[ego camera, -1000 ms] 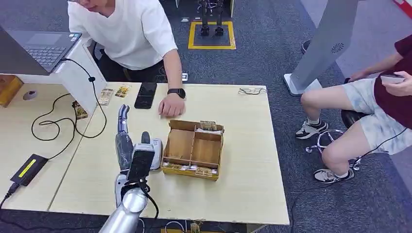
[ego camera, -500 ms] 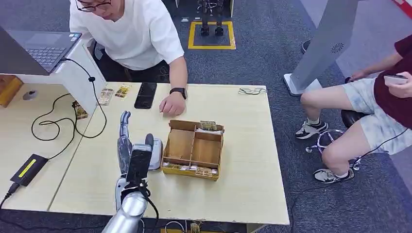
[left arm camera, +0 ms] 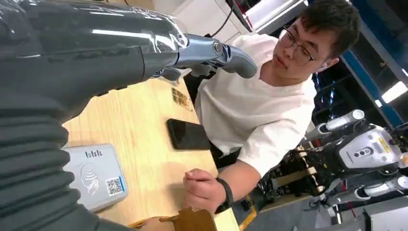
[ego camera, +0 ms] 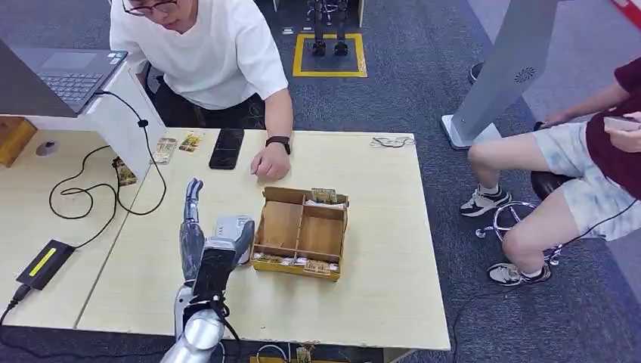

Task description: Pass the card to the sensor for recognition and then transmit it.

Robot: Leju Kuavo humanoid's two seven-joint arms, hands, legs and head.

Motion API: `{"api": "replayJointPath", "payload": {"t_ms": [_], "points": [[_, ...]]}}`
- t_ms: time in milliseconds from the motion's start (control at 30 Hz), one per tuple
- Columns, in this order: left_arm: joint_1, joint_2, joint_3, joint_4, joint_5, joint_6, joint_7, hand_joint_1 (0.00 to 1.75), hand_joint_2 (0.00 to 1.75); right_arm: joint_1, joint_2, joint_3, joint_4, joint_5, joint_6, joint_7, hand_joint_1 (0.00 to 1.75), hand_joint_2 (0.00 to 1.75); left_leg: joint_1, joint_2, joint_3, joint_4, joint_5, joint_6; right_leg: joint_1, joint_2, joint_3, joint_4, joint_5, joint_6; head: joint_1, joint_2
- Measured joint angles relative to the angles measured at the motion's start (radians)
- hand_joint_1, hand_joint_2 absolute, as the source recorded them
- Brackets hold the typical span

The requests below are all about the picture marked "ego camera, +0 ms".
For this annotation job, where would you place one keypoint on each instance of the grey white pillar stand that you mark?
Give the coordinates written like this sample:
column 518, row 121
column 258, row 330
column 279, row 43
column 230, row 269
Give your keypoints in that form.
column 506, row 65

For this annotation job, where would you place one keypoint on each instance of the round grey desk grommet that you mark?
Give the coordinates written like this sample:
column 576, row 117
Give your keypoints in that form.
column 46, row 148

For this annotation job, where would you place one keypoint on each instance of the small wooden crate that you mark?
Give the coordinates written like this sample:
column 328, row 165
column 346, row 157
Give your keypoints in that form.
column 14, row 140

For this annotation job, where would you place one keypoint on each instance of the white sneaker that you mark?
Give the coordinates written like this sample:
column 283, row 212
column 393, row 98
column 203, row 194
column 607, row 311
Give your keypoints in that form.
column 483, row 201
column 516, row 274

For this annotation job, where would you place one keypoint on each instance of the wooden card box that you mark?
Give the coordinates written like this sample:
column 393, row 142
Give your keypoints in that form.
column 300, row 235

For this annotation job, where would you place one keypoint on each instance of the yellow floor tape square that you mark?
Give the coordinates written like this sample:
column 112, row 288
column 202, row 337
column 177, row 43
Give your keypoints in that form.
column 328, row 72

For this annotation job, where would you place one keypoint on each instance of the black wristwatch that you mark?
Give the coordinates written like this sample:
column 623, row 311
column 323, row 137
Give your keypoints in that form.
column 279, row 142

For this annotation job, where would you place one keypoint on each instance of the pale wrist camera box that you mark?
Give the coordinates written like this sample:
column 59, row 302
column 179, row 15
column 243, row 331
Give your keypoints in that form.
column 231, row 231

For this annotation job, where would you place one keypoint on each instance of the black chrome stool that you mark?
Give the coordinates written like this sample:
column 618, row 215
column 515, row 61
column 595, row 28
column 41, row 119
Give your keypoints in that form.
column 548, row 183

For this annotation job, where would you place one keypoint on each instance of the black round floor object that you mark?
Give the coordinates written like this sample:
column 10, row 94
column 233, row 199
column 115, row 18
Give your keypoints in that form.
column 475, row 72

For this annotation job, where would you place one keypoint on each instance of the grey laptop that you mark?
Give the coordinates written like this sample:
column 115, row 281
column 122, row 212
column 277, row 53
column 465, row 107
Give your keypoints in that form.
column 60, row 75

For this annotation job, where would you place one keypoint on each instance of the black humanoid robot legs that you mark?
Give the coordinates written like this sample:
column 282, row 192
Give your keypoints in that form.
column 328, row 25

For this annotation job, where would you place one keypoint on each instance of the person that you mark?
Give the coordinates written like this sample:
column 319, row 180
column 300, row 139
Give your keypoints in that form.
column 210, row 60
column 591, row 165

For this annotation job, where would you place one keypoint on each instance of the black power adapter yellow label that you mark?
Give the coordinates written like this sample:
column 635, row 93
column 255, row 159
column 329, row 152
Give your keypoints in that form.
column 45, row 263

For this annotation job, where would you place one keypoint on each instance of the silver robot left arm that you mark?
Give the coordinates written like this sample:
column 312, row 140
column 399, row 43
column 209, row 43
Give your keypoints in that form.
column 200, row 330

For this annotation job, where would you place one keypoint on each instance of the pale smartphone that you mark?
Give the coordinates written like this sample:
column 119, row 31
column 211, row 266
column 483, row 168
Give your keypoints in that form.
column 621, row 123

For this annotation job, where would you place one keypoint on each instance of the black smartphone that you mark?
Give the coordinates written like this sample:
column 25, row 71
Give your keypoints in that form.
column 226, row 149

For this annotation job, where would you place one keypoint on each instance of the upright printed card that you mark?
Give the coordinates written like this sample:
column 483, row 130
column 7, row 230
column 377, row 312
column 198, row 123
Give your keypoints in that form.
column 324, row 196

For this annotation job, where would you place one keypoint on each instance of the row of printed cards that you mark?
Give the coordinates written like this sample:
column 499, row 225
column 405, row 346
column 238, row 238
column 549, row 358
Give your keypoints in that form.
column 295, row 261

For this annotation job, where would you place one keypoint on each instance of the black-rimmed glasses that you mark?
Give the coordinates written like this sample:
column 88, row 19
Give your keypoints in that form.
column 150, row 7

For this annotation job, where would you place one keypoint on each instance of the white laptop stand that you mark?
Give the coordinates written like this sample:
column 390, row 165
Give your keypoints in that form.
column 120, row 125

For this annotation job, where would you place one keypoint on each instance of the person's left hand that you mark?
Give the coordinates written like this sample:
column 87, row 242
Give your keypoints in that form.
column 271, row 163

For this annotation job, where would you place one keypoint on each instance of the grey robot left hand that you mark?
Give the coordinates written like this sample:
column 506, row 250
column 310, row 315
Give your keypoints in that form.
column 192, row 245

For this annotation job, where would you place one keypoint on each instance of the printed game card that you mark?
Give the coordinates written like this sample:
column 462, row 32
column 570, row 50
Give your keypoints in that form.
column 164, row 150
column 191, row 142
column 125, row 174

